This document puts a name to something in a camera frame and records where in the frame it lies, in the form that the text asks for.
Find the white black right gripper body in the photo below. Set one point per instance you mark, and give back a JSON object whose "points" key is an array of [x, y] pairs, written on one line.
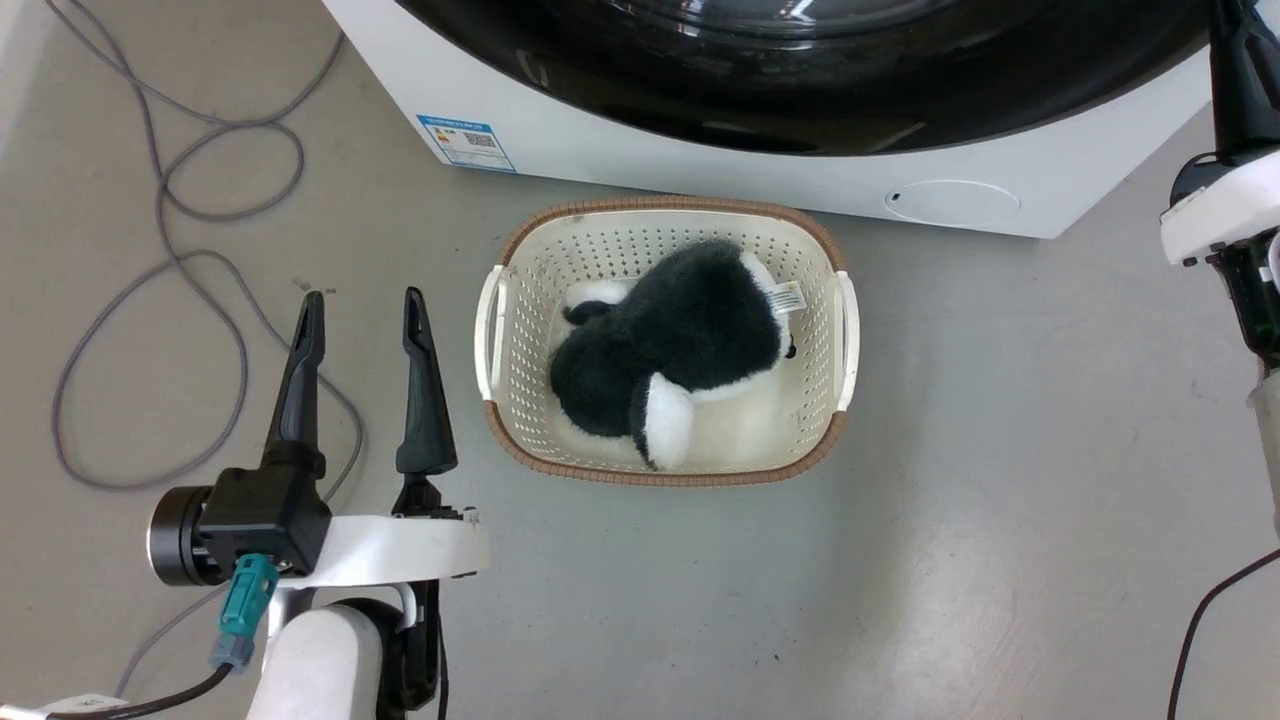
{"points": [[1235, 210]]}

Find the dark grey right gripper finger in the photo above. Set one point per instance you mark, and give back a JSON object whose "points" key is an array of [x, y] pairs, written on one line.
{"points": [[1245, 80]]}

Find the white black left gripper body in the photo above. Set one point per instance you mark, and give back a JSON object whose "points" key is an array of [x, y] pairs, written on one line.
{"points": [[300, 530]]}

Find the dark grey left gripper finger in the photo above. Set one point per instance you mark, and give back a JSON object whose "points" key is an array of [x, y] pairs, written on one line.
{"points": [[298, 390], [424, 400]]}

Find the black glass washing machine door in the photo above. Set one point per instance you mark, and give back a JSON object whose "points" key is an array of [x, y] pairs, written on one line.
{"points": [[800, 90]]}

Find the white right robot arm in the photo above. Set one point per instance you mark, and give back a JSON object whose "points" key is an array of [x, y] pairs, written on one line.
{"points": [[1268, 450]]}

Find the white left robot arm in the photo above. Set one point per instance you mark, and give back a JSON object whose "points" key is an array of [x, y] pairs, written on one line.
{"points": [[320, 660]]}

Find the white washing machine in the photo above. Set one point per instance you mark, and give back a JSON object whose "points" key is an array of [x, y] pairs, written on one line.
{"points": [[640, 150]]}

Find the cream laundry basket brown rim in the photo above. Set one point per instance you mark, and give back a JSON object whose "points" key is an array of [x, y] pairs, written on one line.
{"points": [[520, 340]]}

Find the blue energy label sticker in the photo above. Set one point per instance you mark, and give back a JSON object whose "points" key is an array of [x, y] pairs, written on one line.
{"points": [[466, 142]]}

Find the black and white plush toy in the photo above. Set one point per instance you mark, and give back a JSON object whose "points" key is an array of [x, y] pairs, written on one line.
{"points": [[680, 340]]}

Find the round white filter cover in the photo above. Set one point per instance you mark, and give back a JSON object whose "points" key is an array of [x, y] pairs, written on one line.
{"points": [[952, 203]]}

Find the white plush toy tag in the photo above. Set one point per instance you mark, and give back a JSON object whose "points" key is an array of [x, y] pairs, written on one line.
{"points": [[787, 298]]}

